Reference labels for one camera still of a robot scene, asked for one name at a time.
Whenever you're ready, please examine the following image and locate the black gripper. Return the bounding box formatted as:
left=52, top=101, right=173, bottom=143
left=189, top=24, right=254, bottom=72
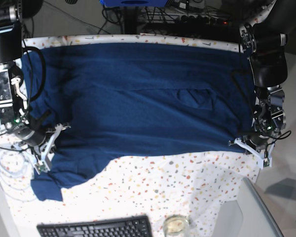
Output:
left=236, top=129, right=292, bottom=153
left=13, top=110, right=56, bottom=155

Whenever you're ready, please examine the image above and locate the dark blue t-shirt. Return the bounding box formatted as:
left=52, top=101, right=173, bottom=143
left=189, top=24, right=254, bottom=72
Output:
left=31, top=43, right=255, bottom=201

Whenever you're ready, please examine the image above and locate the clear glass jar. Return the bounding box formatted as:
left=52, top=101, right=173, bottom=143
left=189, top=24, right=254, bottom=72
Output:
left=163, top=215, right=190, bottom=237

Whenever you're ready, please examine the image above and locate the coiled white cable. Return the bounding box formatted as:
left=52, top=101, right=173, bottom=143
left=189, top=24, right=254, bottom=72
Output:
left=0, top=145, right=40, bottom=202

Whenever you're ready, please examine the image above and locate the black power strip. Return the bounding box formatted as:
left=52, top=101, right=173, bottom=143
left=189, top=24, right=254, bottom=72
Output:
left=179, top=15, right=229, bottom=26

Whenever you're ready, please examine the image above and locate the terrazzo patterned table cloth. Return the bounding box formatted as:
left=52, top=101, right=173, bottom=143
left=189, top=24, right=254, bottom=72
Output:
left=0, top=35, right=260, bottom=237

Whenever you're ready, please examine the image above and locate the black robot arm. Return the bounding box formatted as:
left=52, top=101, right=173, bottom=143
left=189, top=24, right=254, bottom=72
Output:
left=0, top=0, right=56, bottom=156
left=235, top=0, right=296, bottom=158

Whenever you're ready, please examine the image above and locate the black computer keyboard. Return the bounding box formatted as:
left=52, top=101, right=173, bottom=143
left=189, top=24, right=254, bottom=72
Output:
left=37, top=215, right=152, bottom=237

